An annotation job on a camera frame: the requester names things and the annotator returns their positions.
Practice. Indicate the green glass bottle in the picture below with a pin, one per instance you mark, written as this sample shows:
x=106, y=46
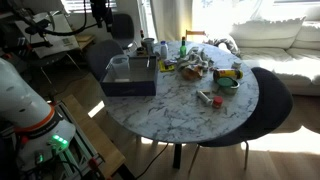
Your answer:
x=183, y=48

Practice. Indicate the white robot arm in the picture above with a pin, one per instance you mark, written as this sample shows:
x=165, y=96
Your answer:
x=41, y=128

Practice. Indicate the black office chair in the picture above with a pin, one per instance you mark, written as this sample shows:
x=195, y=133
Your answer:
x=123, y=30

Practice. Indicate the dark grey chair back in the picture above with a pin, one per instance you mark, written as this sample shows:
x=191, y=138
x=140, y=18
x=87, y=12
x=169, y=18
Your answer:
x=98, y=56

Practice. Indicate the round marble table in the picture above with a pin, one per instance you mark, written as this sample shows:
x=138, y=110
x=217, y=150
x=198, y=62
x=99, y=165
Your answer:
x=177, y=115

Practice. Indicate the small white jar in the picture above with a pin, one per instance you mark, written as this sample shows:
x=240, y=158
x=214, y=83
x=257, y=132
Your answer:
x=236, y=65

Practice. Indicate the white sofa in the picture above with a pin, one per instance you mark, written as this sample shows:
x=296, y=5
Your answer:
x=298, y=66

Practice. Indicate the round tin green lid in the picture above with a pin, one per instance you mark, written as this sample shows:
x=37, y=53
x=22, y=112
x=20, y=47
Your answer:
x=228, y=85

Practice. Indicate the white sofa cushion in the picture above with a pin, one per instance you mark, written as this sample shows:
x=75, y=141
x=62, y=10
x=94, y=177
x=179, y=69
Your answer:
x=267, y=33

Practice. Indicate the yellow black packet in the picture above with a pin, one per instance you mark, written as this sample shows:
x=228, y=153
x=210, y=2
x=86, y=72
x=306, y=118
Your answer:
x=165, y=68

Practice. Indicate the wooden bench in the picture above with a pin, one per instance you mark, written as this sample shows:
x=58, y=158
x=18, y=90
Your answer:
x=104, y=155

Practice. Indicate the blue cardboard box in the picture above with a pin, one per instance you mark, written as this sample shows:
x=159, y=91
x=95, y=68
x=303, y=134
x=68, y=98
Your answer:
x=143, y=79

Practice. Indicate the grey metal cup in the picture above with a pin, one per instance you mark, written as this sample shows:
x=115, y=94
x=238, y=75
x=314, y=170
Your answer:
x=148, y=43

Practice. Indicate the clear plastic container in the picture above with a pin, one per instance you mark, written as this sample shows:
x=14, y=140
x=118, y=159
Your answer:
x=118, y=69

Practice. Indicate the dark blue chair front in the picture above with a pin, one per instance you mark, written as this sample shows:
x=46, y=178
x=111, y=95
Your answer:
x=274, y=105

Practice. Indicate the black power cable floor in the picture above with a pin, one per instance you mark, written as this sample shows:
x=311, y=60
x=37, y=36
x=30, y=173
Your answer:
x=151, y=163

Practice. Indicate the white plastic bottle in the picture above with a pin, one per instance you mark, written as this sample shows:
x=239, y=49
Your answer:
x=163, y=50

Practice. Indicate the small red-capped jar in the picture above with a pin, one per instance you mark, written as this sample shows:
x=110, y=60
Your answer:
x=217, y=101

